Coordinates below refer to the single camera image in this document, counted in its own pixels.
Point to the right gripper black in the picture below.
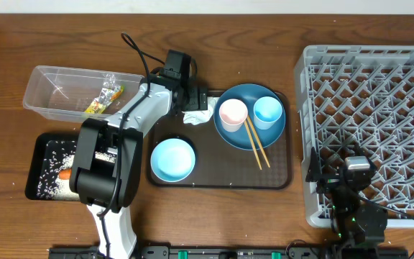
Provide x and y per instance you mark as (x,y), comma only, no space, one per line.
(328,180)

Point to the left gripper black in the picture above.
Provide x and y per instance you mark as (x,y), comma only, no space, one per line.
(197,104)

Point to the white tissue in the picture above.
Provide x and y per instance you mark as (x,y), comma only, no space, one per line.
(200,117)

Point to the pink cup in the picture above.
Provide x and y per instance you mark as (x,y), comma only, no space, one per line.
(233,113)

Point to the light blue bowl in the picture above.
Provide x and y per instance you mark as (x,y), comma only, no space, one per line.
(173,160)

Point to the yellow snack wrapper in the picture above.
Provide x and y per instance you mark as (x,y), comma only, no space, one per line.
(111,90)

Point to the white rice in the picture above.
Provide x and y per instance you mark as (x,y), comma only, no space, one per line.
(59,155)

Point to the orange carrot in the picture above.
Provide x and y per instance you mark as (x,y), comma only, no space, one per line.
(65,174)

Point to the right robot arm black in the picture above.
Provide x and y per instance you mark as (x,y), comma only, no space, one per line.
(360,226)

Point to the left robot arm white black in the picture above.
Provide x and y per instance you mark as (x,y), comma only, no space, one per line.
(108,156)

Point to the grey dishwasher rack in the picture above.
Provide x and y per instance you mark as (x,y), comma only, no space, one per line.
(361,95)

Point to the black waste tray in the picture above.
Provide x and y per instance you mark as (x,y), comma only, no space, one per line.
(38,155)

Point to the wooden chopstick left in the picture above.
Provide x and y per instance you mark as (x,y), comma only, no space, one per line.
(247,125)

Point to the wooden chopstick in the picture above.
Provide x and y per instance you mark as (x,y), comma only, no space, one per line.
(258,142)
(247,125)

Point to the wooden chopstick right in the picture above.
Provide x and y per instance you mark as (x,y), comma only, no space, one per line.
(258,142)

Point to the brown serving tray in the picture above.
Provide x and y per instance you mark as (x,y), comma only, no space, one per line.
(219,164)

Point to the light blue cup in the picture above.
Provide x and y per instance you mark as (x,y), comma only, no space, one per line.
(267,110)

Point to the clear plastic bin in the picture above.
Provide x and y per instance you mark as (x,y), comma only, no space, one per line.
(64,94)

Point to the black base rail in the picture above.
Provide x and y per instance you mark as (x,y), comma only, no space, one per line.
(164,252)

